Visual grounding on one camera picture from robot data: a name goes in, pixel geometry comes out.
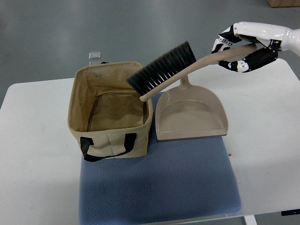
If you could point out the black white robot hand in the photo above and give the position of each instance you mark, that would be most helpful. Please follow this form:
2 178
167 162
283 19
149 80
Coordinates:
274 38

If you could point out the pink hand broom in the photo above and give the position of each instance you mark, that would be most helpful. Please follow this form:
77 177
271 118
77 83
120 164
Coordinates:
174 65

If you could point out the yellow fabric bag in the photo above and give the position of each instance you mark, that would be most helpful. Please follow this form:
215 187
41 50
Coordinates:
106 115

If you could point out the cardboard box corner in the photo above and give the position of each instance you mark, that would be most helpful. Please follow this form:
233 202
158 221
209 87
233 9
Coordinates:
283 3

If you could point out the pink plastic dustpan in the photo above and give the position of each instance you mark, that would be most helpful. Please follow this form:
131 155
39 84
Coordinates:
189 111

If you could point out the blue textured cushion mat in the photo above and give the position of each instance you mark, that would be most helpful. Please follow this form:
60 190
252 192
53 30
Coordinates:
176 180

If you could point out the black desk control panel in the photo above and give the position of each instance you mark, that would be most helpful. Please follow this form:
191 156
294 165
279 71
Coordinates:
290 212

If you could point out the small clear plastic piece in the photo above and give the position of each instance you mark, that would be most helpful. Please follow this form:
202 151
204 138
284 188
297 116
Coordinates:
94 58

